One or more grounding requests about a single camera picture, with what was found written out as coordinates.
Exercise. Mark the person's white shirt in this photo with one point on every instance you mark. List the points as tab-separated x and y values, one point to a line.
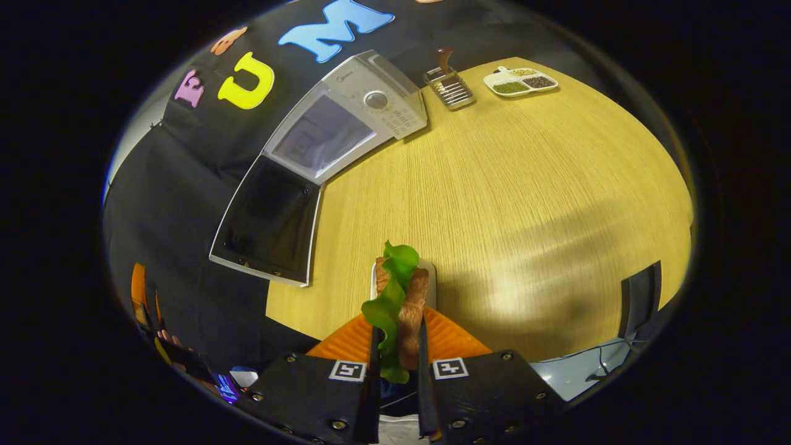
401	432

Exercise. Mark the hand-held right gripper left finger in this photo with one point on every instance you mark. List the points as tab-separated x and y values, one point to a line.
374	395

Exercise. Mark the white microwave oven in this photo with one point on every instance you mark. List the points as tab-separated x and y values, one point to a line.
346	117

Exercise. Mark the white divided dish of grains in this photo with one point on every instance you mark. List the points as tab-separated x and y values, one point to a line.
519	83

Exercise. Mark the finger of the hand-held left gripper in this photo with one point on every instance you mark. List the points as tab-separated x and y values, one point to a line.
141	290

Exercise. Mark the brown wooden spoon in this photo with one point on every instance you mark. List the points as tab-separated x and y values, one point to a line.
444	59

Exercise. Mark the white plate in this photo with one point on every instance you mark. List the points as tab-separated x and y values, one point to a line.
431	284

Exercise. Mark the sandwich with green lettuce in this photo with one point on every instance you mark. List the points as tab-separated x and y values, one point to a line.
408	309

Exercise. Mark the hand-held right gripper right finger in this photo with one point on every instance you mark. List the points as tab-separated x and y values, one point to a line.
425	395

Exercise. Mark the black chair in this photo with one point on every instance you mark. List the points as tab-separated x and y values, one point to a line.
639	296

